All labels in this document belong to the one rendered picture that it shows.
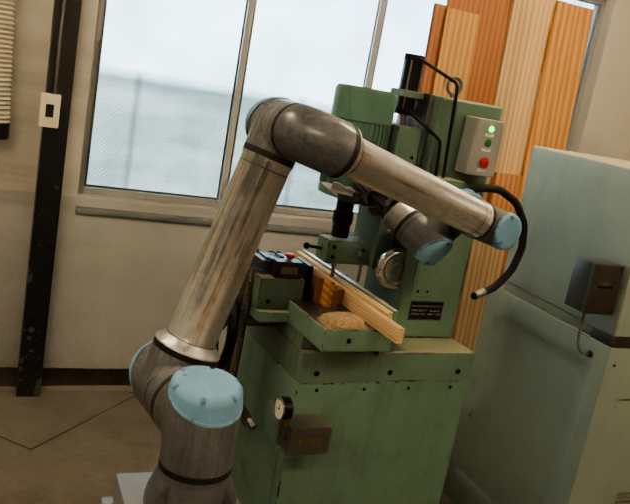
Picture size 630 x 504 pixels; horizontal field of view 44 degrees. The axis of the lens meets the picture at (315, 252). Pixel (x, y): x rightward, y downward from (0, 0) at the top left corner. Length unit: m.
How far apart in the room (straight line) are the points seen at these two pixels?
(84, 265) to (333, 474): 1.60
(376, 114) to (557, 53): 2.02
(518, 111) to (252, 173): 2.51
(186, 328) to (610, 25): 3.22
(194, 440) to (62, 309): 2.02
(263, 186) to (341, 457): 0.96
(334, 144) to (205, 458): 0.66
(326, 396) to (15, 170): 1.71
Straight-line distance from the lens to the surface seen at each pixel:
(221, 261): 1.65
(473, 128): 2.26
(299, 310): 2.13
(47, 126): 3.22
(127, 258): 3.47
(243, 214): 1.64
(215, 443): 1.57
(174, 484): 1.62
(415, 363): 2.30
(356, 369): 2.20
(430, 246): 1.93
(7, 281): 3.45
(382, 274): 2.23
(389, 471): 2.43
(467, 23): 3.76
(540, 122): 4.03
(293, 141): 1.56
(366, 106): 2.16
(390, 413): 2.33
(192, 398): 1.54
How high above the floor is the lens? 1.52
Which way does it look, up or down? 13 degrees down
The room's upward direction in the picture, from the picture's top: 10 degrees clockwise
